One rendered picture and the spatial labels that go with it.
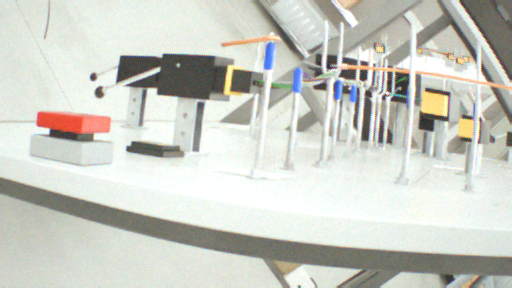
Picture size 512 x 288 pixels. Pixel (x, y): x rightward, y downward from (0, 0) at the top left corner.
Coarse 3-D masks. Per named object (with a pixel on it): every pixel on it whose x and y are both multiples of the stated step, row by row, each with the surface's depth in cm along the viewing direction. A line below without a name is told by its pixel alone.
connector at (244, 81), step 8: (216, 72) 78; (224, 72) 78; (232, 72) 78; (240, 72) 78; (248, 72) 77; (256, 72) 78; (216, 80) 78; (224, 80) 78; (232, 80) 78; (240, 80) 78; (248, 80) 77; (256, 80) 78; (216, 88) 78; (224, 88) 78; (232, 88) 78; (240, 88) 78; (248, 88) 77; (256, 88) 79
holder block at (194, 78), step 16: (176, 64) 79; (192, 64) 79; (208, 64) 78; (224, 64) 80; (160, 80) 80; (176, 80) 79; (192, 80) 79; (208, 80) 78; (176, 96) 79; (192, 96) 79; (208, 96) 78; (224, 96) 81
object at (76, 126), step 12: (36, 120) 58; (48, 120) 58; (60, 120) 57; (72, 120) 57; (84, 120) 57; (96, 120) 59; (108, 120) 61; (60, 132) 58; (72, 132) 58; (84, 132) 57; (96, 132) 59
